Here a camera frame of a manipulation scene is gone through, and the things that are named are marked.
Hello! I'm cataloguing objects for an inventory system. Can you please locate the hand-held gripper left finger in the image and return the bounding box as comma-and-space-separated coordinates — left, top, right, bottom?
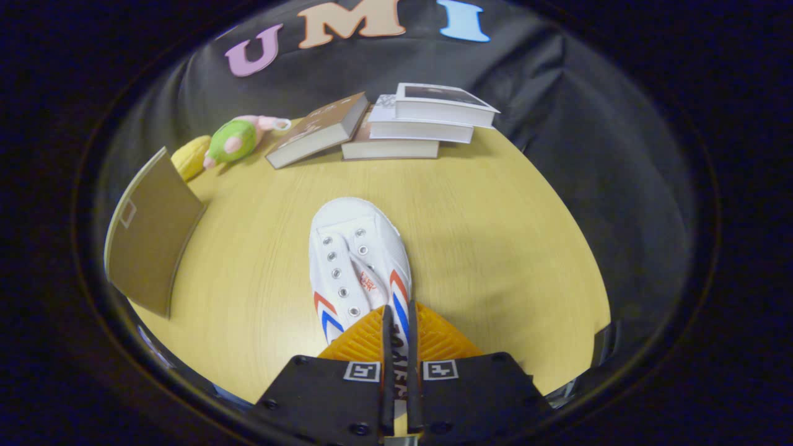
247, 304, 395, 446

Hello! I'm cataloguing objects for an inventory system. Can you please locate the brown cover book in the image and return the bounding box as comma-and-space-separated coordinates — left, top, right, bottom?
265, 92, 370, 170

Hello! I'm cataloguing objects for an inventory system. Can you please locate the yellow plush toy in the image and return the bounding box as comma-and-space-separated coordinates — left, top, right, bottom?
170, 135, 212, 181

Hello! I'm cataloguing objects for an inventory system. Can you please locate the green and pink plush toy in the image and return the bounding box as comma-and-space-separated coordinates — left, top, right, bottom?
203, 115, 292, 170

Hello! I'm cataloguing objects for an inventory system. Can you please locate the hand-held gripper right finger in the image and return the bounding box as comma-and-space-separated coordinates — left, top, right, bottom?
406, 300, 552, 446

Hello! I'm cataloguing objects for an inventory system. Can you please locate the brown cardboard storage box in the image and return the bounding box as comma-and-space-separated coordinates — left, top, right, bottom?
103, 146, 207, 320

